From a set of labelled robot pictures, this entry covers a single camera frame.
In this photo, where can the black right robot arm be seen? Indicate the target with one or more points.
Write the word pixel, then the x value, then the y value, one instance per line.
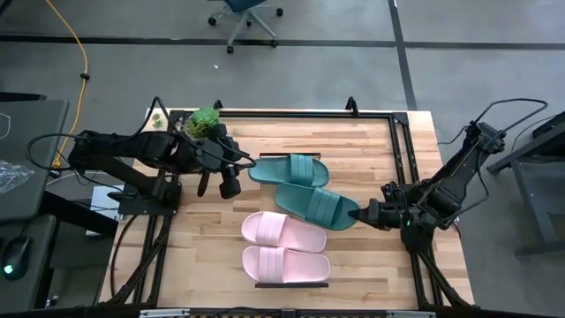
pixel 459 172

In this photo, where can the dark grey desk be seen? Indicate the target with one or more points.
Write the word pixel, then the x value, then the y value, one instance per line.
pixel 31 185

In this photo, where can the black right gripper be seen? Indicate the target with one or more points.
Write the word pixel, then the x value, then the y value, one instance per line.
pixel 390 212

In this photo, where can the wooden shelf with black legs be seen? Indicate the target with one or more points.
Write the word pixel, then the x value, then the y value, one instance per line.
pixel 266 201

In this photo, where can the dark metal side table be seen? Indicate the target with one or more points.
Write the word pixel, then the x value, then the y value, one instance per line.
pixel 534 194

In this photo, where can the small black frame clamp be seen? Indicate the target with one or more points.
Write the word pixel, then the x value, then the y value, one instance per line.
pixel 217 105

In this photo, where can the large black frame clamp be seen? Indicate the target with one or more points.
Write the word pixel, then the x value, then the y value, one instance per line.
pixel 351 106

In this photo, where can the dark green rubber slide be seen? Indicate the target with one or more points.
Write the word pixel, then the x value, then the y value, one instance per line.
pixel 287 170
pixel 318 205

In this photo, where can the green succulent plant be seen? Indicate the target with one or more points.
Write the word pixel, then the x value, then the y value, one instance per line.
pixel 204 118

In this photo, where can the white box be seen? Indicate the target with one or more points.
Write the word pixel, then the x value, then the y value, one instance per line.
pixel 101 199

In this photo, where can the black computer mouse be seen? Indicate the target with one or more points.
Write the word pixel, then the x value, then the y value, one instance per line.
pixel 15 256

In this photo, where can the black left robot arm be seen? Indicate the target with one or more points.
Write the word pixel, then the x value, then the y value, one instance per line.
pixel 132 148

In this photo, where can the small green leaf sprig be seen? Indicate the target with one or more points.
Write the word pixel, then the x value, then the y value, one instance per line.
pixel 157 120

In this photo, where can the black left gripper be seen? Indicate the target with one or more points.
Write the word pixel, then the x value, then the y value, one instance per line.
pixel 212 152

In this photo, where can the pale pink rubber slide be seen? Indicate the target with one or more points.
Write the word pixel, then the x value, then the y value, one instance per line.
pixel 282 232
pixel 287 265

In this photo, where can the clear plastic bag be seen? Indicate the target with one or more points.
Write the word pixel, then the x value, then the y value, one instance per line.
pixel 13 174

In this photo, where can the silver metal bracket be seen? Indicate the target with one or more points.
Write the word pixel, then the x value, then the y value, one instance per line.
pixel 164 313
pixel 410 314

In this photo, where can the black mouse desk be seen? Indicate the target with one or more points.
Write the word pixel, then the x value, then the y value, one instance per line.
pixel 26 296

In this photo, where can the blue office swivel chair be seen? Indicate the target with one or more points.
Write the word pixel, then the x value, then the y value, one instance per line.
pixel 247 15

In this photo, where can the black aluminium table frame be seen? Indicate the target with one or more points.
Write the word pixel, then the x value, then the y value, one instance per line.
pixel 309 114

